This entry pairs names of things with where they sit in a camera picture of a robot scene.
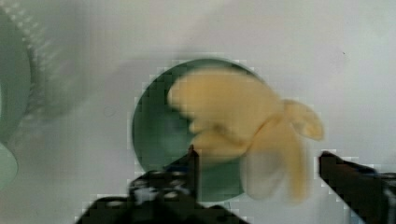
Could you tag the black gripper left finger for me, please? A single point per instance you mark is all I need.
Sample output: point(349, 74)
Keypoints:
point(166, 196)

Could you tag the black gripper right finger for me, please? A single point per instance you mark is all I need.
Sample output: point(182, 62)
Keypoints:
point(368, 193)

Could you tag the yellow plush peeled banana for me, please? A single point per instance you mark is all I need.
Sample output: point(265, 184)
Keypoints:
point(234, 115)

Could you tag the green mug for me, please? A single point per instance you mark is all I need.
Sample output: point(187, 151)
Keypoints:
point(160, 135)

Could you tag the green plastic colander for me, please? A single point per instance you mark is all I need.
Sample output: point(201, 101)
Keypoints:
point(15, 76)

